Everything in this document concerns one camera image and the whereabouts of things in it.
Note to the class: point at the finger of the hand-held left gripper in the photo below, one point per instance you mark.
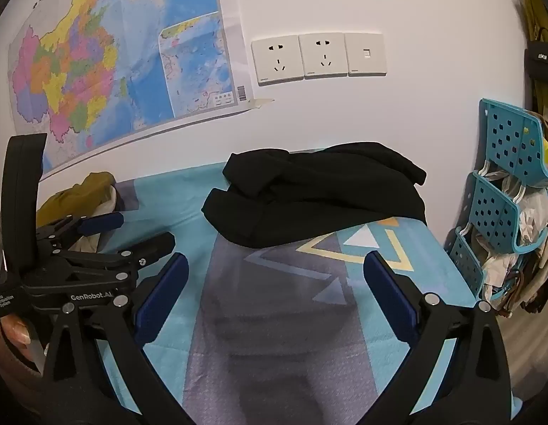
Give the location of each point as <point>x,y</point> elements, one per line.
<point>101,223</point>
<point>158,243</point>

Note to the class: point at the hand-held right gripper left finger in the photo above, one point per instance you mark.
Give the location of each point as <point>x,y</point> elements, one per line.
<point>162,299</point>

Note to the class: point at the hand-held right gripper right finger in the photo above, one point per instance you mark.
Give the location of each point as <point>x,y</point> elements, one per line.
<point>391,299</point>

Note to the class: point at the black cardigan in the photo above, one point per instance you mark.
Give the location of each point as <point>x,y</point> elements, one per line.
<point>318,195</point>

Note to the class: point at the person's left hand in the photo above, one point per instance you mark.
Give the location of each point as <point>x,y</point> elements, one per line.
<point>16,332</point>

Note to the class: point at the folded cream garment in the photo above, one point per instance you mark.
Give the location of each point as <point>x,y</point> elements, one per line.
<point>108,203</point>

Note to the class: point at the folded olive garment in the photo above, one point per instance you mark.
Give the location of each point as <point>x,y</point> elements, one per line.
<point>74,195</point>

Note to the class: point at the printed teal grey bed sheet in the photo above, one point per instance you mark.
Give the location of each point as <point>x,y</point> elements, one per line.
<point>278,318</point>

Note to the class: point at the blue plastic storage rack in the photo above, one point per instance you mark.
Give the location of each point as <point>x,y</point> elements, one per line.
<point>495,206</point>

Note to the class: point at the beige cloth pile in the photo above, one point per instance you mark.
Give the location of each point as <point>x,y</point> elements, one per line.
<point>535,283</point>

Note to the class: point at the white plastic bag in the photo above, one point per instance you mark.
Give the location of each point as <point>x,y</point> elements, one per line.
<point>535,217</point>

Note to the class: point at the piece of tape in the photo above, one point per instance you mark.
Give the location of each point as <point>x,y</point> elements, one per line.
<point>261,102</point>

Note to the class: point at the black bag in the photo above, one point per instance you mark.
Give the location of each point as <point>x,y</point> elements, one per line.
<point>541,59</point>

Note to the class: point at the olive hanging garment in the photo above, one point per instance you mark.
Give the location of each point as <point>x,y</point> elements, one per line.
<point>539,13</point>

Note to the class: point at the colourful wall map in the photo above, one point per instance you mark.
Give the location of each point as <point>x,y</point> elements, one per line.
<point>101,53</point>

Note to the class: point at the white wall socket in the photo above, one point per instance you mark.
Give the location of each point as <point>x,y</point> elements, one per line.
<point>277,59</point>
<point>323,55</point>

